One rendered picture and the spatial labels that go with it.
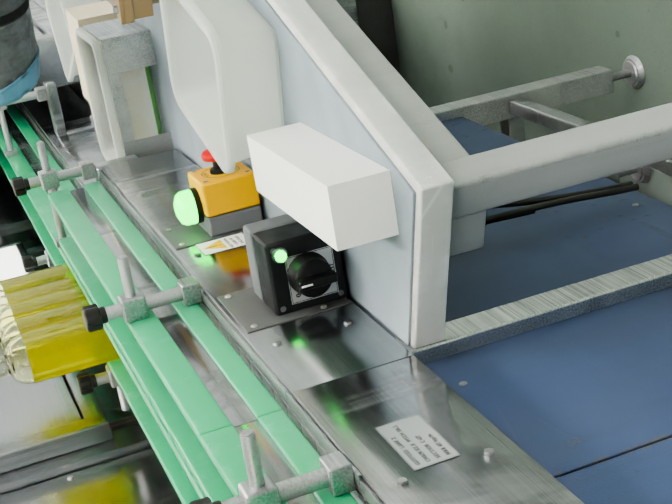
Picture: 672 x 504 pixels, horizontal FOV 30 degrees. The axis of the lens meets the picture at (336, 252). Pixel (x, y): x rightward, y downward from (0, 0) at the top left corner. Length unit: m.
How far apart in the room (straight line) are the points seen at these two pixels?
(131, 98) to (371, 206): 0.94
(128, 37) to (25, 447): 0.65
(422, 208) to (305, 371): 0.20
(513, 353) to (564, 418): 0.14
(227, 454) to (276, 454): 0.04
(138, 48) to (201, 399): 0.90
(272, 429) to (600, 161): 0.40
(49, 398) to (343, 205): 0.89
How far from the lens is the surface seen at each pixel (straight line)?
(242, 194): 1.54
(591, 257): 1.39
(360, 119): 1.16
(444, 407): 1.07
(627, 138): 1.22
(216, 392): 1.21
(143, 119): 2.01
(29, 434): 1.81
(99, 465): 1.76
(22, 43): 1.74
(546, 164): 1.18
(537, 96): 2.04
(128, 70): 1.99
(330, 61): 1.23
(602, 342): 1.20
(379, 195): 1.11
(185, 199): 1.55
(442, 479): 0.97
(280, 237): 1.27
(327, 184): 1.10
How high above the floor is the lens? 1.13
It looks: 17 degrees down
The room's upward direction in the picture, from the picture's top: 106 degrees counter-clockwise
